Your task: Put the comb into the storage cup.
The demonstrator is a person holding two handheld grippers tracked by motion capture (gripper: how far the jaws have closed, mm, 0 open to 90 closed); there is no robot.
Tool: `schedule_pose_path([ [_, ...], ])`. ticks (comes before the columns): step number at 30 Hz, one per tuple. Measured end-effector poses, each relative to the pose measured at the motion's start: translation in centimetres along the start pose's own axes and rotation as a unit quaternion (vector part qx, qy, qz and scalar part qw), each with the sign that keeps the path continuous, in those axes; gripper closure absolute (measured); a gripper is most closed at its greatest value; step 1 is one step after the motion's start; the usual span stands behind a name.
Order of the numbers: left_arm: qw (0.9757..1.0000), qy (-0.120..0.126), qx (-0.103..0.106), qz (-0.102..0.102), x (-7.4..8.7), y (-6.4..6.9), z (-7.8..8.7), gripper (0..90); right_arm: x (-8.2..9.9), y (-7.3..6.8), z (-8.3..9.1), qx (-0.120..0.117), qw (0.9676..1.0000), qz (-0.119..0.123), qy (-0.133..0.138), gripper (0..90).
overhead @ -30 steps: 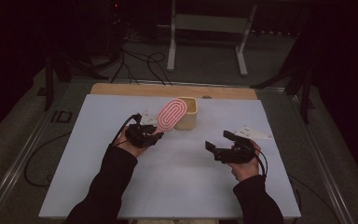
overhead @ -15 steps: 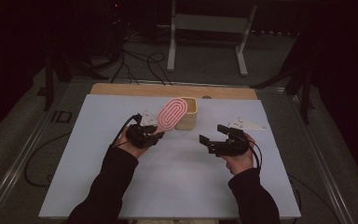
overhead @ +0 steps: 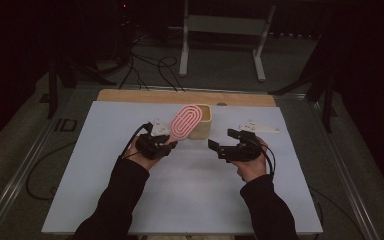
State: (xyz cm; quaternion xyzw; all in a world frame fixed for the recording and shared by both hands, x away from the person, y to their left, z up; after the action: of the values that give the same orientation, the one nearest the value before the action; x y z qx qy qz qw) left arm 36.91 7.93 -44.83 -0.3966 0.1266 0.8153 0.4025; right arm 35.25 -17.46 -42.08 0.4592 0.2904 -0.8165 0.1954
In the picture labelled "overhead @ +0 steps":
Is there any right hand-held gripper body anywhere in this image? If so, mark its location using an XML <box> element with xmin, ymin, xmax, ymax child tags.
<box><xmin>217</xmin><ymin>120</ymin><xmax>280</xmax><ymax>164</ymax></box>

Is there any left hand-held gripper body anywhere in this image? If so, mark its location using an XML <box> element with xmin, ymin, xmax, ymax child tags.
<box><xmin>135</xmin><ymin>118</ymin><xmax>176</xmax><ymax>161</ymax></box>

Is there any cream holed plastic container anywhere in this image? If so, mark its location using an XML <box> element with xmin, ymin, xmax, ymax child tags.
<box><xmin>188</xmin><ymin>103</ymin><xmax>213</xmax><ymax>141</ymax></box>

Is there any person's left hand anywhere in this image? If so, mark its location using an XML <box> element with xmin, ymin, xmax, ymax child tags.
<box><xmin>123</xmin><ymin>134</ymin><xmax>164</xmax><ymax>172</ymax></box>

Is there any person's right hand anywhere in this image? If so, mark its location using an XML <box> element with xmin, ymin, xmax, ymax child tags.
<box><xmin>234</xmin><ymin>136</ymin><xmax>270</xmax><ymax>184</ymax></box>

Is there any dark stand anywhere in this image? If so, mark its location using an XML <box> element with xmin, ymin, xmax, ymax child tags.
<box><xmin>45</xmin><ymin>54</ymin><xmax>116</xmax><ymax>120</ymax></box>
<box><xmin>269</xmin><ymin>31</ymin><xmax>338</xmax><ymax>134</ymax></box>

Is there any grey metal stand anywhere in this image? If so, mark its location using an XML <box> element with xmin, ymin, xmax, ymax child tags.
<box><xmin>178</xmin><ymin>0</ymin><xmax>277</xmax><ymax>83</ymax></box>

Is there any left hand-held gripper cable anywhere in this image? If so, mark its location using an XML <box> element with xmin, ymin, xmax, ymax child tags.
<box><xmin>119</xmin><ymin>122</ymin><xmax>154</xmax><ymax>160</ymax></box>

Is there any hand-held gripper cable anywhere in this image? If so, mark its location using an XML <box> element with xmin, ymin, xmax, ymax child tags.
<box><xmin>119</xmin><ymin>122</ymin><xmax>154</xmax><ymax>160</ymax></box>
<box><xmin>255</xmin><ymin>138</ymin><xmax>277</xmax><ymax>178</ymax></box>

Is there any right hand-held gripper cable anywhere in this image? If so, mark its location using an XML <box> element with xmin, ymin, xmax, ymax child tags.
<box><xmin>255</xmin><ymin>138</ymin><xmax>277</xmax><ymax>178</ymax></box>

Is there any bundle of black floor cables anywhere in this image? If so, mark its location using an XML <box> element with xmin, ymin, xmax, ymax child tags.
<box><xmin>118</xmin><ymin>33</ymin><xmax>186</xmax><ymax>92</ymax></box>

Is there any metal floor rail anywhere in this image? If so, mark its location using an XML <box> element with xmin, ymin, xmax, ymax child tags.
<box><xmin>304</xmin><ymin>98</ymin><xmax>383</xmax><ymax>240</ymax></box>
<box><xmin>0</xmin><ymin>85</ymin><xmax>81</xmax><ymax>240</ymax></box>

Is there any black floor cable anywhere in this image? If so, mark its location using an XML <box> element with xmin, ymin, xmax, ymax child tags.
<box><xmin>25</xmin><ymin>141</ymin><xmax>78</xmax><ymax>202</ymax></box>

